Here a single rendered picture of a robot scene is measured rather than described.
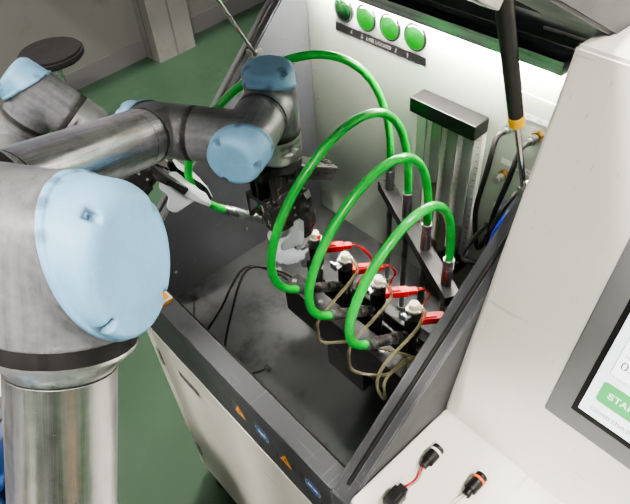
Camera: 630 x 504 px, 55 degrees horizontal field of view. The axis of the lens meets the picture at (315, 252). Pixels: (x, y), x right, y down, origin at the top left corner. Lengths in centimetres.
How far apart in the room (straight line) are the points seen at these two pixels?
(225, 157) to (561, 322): 48
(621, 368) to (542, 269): 15
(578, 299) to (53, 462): 60
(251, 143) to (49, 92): 38
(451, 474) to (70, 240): 72
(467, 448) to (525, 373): 17
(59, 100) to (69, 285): 63
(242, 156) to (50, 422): 41
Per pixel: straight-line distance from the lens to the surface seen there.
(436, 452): 98
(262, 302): 138
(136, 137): 76
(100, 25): 422
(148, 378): 237
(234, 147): 76
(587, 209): 77
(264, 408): 108
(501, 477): 100
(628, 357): 81
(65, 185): 45
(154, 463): 218
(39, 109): 103
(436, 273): 105
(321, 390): 123
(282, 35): 130
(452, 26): 103
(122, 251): 44
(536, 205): 79
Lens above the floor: 187
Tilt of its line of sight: 45 degrees down
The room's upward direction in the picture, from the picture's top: 5 degrees counter-clockwise
